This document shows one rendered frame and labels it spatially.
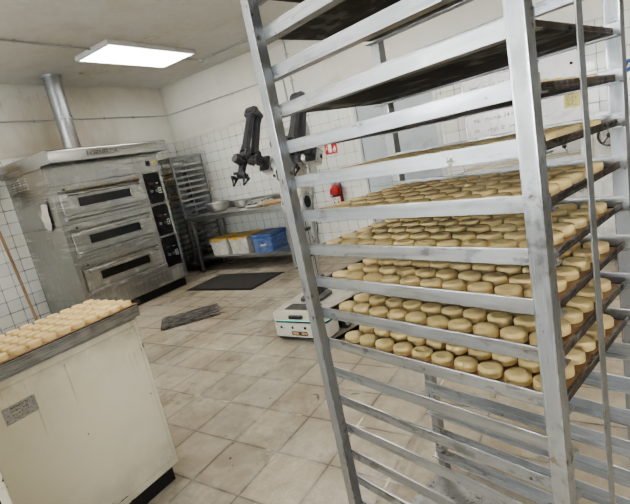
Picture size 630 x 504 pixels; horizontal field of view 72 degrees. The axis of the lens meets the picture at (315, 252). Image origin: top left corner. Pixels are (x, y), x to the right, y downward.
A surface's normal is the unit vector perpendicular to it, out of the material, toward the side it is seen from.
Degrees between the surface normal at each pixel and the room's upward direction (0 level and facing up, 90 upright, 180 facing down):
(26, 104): 90
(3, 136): 90
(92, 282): 91
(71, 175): 90
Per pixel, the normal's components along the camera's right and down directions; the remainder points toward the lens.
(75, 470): 0.83, -0.05
